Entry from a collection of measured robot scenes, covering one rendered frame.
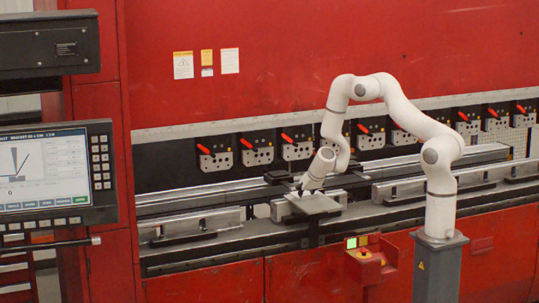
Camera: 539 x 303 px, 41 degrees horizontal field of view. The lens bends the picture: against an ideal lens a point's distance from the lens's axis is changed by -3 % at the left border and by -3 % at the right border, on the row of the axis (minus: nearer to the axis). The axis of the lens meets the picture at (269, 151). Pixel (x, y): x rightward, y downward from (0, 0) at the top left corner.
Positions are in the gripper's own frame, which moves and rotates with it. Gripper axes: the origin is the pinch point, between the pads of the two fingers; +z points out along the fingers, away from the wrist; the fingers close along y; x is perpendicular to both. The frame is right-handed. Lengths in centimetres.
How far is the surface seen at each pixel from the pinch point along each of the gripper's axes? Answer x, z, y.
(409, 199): 8, 10, -59
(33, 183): 17, -65, 127
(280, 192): -17.0, 27.3, -0.5
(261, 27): -54, -56, 19
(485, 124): -17, -11, -110
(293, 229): 14.7, 7.2, 9.6
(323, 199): 7.1, -3.0, -5.5
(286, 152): -15.6, -12.1, 8.2
